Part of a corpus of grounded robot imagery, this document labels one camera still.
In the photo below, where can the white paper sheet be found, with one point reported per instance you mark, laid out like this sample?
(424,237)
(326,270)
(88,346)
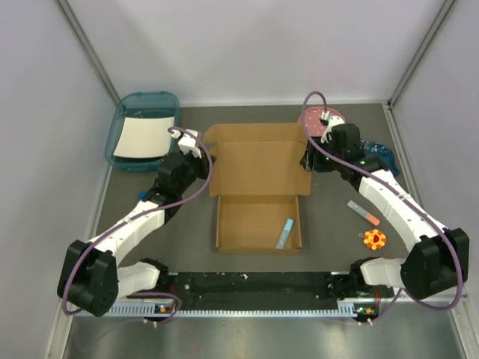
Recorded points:
(144,138)

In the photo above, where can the orange grey marker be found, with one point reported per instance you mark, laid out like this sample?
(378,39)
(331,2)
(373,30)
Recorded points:
(363,213)

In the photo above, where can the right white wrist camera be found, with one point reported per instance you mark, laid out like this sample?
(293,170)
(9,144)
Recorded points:
(329,121)

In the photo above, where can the small orange flower toy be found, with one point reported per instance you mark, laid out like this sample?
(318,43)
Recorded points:
(373,239)

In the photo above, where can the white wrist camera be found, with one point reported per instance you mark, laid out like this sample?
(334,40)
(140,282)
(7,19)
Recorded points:
(188,142)
(329,121)

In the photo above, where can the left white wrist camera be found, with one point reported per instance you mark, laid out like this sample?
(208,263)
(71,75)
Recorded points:
(188,142)

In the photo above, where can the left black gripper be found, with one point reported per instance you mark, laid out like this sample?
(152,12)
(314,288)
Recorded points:
(203,162)

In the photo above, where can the pink polka dot plate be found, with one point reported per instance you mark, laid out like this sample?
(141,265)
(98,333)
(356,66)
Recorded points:
(312,120)

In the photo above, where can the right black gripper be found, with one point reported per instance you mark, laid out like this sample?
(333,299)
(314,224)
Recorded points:
(310,160)

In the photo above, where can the light blue marker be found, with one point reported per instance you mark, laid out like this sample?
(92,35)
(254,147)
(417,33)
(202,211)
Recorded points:
(285,234)

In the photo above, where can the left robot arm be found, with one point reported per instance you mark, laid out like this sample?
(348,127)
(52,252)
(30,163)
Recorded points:
(91,279)

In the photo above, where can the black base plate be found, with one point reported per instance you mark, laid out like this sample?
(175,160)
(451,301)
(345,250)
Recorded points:
(318,283)

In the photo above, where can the dark blue leaf dish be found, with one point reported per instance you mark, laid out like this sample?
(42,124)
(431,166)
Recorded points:
(383,152)

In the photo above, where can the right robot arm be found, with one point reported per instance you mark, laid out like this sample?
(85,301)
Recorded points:
(438,257)

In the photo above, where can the teal plastic bin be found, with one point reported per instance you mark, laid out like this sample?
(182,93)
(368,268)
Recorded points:
(140,105)

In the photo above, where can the brown cardboard box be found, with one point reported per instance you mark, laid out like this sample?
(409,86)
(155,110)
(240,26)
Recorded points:
(257,179)

